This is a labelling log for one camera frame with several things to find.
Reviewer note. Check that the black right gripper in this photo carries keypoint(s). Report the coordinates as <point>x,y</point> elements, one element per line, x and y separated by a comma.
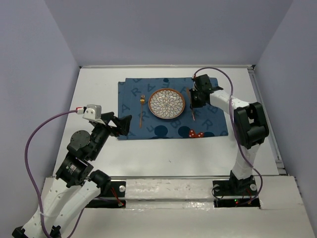
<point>193,103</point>

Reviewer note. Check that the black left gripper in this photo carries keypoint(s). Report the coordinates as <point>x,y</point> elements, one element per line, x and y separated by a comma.
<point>124,123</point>

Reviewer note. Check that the copper knife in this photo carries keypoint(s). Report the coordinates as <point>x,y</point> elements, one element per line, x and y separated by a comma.
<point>190,98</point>

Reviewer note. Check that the blue cartoon placemat cloth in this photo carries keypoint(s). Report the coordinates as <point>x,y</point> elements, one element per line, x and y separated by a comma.
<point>209,120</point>

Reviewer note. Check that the copper fork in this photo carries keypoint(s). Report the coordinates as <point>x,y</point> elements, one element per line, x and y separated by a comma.
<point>142,102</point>

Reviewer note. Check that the floral ceramic plate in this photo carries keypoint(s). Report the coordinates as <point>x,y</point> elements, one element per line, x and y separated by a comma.
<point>166,103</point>

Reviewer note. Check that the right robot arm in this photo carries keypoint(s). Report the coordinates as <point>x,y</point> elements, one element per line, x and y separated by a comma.
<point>249,128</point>

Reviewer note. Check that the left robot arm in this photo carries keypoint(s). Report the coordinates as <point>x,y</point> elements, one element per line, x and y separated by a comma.
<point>76,183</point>

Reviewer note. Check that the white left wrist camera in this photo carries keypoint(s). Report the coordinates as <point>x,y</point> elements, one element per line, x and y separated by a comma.
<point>90,112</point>

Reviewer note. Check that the metal base rail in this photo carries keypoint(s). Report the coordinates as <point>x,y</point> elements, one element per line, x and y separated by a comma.
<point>184,193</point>

